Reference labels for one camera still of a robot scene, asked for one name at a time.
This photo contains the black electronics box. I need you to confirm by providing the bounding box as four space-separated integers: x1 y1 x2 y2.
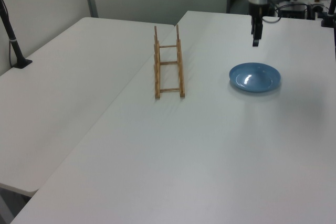
278 3 308 19

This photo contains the wooden plate rack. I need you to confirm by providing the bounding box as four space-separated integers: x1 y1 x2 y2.
153 24 186 100

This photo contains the black clamp stand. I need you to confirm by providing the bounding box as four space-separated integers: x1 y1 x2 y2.
320 0 336 28

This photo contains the blue round plate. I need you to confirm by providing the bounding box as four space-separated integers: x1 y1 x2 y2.
228 62 282 94

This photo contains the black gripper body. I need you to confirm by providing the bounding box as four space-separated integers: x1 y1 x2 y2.
249 2 269 25

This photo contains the black camera stand pole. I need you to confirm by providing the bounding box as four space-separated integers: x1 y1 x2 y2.
0 0 33 69

